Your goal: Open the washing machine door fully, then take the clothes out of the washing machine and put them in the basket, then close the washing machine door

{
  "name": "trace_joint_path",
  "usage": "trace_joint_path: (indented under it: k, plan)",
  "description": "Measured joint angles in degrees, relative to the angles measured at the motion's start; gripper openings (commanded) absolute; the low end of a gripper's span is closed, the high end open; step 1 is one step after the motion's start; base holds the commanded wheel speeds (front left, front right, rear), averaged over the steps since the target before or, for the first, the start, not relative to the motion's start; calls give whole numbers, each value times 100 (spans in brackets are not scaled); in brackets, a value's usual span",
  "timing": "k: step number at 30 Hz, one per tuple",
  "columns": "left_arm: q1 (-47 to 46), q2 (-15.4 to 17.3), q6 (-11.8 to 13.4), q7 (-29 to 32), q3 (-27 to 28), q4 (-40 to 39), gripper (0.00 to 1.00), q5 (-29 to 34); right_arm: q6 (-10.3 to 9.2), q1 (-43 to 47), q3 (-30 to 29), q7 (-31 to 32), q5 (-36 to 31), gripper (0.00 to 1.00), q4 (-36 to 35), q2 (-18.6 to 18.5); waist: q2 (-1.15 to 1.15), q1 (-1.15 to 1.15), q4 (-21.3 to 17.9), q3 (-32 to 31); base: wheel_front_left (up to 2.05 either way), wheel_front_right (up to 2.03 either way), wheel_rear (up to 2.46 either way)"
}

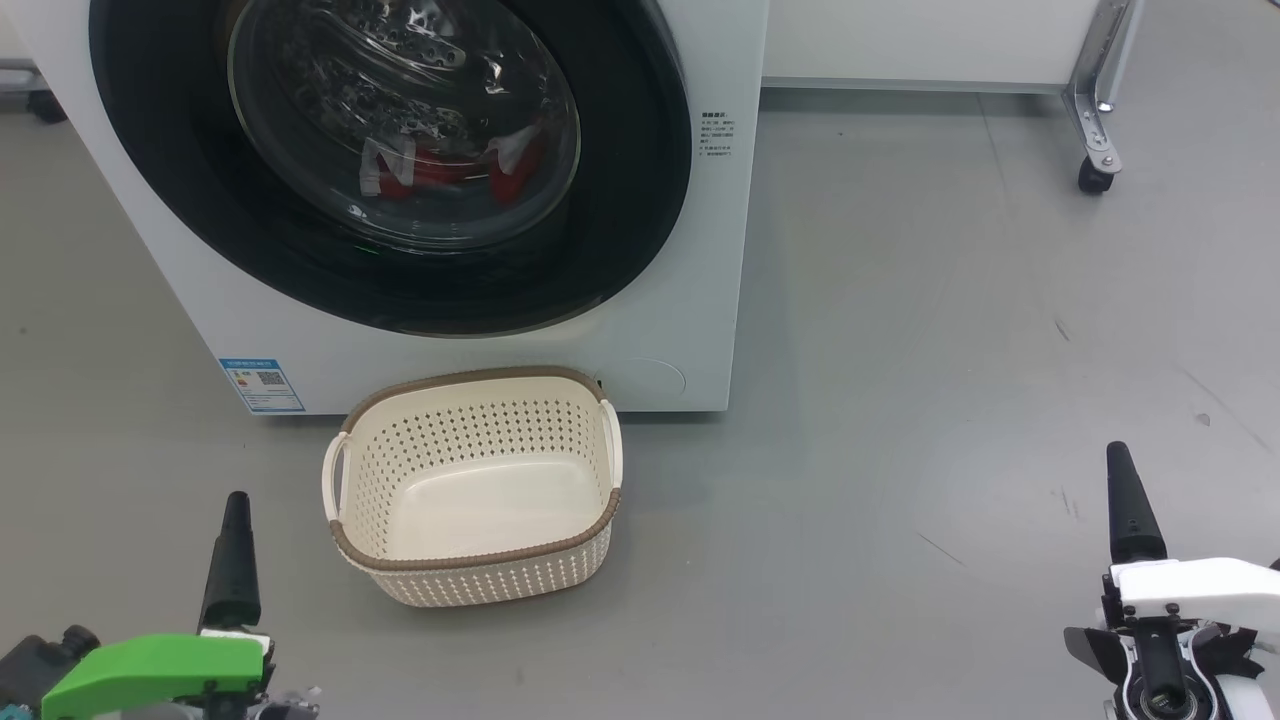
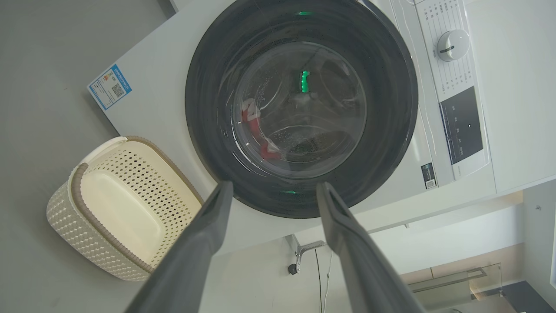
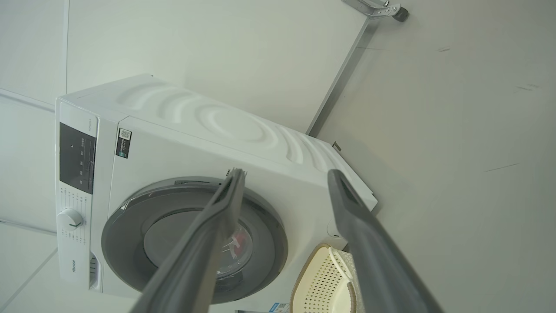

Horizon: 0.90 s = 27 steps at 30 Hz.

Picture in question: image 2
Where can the small black white label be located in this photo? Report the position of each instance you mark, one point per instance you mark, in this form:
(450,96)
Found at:
(428,176)

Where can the dark washing machine display panel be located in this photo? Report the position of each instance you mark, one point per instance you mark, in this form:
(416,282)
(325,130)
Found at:
(460,126)

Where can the black glass washing machine door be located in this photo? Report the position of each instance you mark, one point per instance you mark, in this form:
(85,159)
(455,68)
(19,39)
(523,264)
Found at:
(208,87)

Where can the metal frame leg with caster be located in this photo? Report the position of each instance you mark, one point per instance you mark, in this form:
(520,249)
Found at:
(304,248)

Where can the white partition board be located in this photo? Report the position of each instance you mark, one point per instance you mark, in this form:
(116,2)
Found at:
(434,234)

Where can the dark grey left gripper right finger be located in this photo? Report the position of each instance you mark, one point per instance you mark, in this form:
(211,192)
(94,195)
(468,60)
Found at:
(369,274)

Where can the blue energy label sticker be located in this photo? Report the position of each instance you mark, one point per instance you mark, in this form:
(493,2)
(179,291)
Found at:
(110,87)

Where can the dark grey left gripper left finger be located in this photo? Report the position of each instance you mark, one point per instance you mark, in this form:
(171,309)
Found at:
(186,269)

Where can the white washing machine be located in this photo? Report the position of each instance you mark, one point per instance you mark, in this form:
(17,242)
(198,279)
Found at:
(165,87)

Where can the red and white garment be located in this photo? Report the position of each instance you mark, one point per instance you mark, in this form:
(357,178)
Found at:
(252,115)

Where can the cream plastic laundry basket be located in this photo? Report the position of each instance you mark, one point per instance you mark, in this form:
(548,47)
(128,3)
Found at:
(121,208)

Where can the white control knob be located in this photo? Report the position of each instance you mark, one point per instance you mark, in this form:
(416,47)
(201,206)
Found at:
(451,45)

